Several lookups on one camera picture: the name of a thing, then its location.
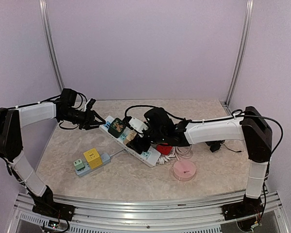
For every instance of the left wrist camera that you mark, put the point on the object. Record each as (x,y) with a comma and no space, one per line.
(89,104)

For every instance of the beige cube adapter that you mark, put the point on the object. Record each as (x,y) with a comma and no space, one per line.
(131,135)

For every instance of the red cube socket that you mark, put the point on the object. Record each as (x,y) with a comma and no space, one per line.
(163,149)

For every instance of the light green plug adapter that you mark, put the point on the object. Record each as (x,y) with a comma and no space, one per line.
(78,165)

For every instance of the long white power strip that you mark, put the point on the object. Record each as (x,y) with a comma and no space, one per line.
(149,157)

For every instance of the left aluminium frame post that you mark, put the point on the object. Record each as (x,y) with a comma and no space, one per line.
(49,42)

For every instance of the yellow cube adapter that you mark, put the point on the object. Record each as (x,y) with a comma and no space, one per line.
(93,158)

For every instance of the aluminium front rail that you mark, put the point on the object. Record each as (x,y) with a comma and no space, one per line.
(201,215)

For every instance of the right aluminium frame post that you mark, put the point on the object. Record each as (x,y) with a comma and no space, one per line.
(241,51)

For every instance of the dark green cube adapter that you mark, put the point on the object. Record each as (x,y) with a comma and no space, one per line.
(116,127)

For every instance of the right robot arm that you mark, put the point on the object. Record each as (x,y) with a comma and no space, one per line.
(248,126)

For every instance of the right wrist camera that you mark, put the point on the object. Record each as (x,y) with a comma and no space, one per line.
(138,125)

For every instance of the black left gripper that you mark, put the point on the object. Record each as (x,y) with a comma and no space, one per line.
(89,119)

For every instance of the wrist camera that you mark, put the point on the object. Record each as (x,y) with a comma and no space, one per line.
(89,104)
(138,125)

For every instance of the aluminium frame post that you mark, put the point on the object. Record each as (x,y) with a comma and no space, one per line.
(49,42)
(241,51)

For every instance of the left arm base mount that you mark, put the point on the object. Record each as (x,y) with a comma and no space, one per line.
(56,210)

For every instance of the pink round socket hub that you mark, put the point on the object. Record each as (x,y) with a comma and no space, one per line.
(184,170)

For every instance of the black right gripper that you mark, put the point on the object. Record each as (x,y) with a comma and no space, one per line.
(136,143)

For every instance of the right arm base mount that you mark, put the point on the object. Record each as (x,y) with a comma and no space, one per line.
(246,207)

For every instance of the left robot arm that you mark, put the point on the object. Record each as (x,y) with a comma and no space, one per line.
(14,119)

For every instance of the black charger plug with cable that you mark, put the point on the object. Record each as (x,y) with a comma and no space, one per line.
(216,145)

